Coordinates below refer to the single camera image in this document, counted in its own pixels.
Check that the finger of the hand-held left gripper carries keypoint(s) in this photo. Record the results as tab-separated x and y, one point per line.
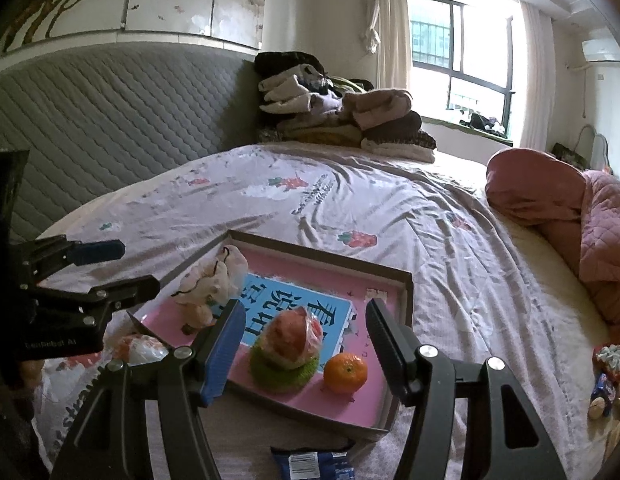
97	251
124	291

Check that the grey quilted headboard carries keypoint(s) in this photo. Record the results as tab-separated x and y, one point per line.
114	120

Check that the sheer cream curtain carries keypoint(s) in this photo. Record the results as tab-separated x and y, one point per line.
535	75

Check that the pile of folded clothes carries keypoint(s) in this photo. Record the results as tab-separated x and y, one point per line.
340	110

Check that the small orange in plastic bag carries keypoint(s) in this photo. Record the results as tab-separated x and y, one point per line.
127	347

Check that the pink tray with dark frame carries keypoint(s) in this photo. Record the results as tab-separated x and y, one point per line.
330	275

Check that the printed plastic bag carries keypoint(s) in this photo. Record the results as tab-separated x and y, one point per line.
64	400

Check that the pink quilt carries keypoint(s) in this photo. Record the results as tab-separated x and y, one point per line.
590	220

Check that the small colourful toy figure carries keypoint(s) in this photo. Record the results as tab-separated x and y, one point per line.
606	380

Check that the cream curtain with tieback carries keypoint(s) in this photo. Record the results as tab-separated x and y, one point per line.
390	25

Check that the apple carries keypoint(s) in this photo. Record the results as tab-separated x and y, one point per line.
290	335

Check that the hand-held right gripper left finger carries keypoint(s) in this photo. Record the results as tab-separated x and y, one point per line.
222	355

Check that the white plush toy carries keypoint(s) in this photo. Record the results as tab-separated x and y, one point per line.
209	280

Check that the dark items on windowsill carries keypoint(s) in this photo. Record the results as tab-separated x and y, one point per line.
482	122

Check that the dark bag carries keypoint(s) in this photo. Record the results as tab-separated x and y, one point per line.
570	155

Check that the printed bedsheet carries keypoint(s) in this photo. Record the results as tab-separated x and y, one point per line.
440	240

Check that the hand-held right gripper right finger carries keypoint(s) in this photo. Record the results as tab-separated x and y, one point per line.
385	350

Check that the window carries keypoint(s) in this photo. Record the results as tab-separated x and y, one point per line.
470	60

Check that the blue snack packet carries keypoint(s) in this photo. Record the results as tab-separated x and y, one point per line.
312	465

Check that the white arched mirror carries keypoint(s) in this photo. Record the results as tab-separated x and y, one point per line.
592	147

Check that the blue book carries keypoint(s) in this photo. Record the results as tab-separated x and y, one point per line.
290	300

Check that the tree blossom wall mural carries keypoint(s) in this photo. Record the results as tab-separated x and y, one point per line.
179	0

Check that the white air conditioner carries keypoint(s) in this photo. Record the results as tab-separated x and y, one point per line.
605	50

